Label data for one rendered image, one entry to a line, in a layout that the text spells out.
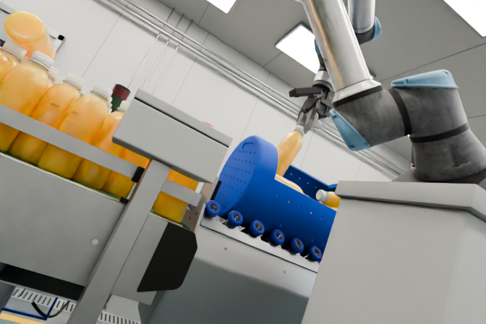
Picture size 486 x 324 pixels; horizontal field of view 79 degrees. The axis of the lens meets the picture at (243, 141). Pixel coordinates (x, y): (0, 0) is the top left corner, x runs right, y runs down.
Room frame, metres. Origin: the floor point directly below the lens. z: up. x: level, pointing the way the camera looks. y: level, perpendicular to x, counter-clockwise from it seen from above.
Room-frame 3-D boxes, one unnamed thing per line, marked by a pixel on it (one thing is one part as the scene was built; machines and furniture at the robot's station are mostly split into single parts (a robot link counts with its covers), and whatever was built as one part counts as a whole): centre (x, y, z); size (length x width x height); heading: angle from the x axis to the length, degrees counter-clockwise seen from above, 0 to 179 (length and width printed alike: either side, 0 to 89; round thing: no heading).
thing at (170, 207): (0.73, 0.10, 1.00); 0.07 x 0.07 x 0.19
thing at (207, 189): (0.93, 0.04, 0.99); 0.10 x 0.02 x 0.12; 20
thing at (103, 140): (0.70, 0.29, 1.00); 0.07 x 0.07 x 0.19
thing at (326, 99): (1.00, -0.20, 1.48); 0.09 x 0.08 x 0.12; 110
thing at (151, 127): (0.59, 0.13, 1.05); 0.20 x 0.10 x 0.10; 110
